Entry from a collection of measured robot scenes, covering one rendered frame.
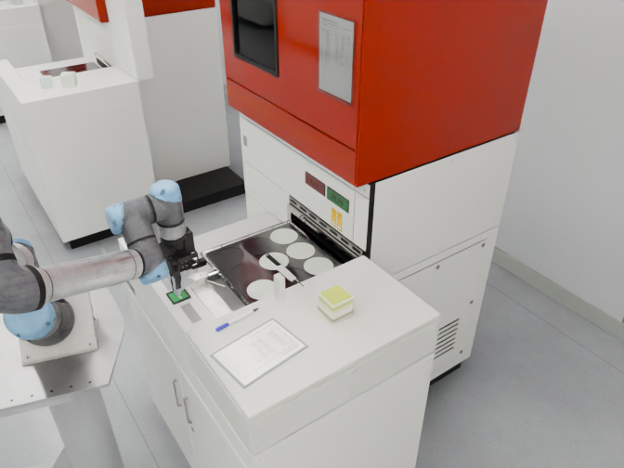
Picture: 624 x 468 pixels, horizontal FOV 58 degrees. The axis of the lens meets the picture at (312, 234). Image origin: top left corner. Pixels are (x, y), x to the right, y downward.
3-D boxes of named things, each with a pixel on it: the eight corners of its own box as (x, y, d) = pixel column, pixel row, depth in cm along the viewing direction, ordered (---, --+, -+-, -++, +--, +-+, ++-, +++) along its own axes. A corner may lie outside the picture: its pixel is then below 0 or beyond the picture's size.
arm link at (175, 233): (162, 231, 147) (150, 217, 152) (165, 245, 149) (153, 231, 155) (188, 222, 150) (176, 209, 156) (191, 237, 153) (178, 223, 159)
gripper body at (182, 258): (200, 269, 160) (195, 234, 153) (172, 279, 156) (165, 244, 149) (188, 256, 165) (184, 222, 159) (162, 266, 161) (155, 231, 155)
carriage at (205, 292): (193, 270, 193) (192, 264, 191) (245, 331, 168) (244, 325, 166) (171, 279, 189) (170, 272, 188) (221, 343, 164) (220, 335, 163)
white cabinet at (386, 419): (275, 352, 278) (267, 212, 232) (409, 506, 212) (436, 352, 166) (151, 412, 247) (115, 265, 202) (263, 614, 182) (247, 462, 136)
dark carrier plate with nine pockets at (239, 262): (289, 224, 210) (289, 222, 209) (344, 269, 186) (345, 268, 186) (205, 254, 194) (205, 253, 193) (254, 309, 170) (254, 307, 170)
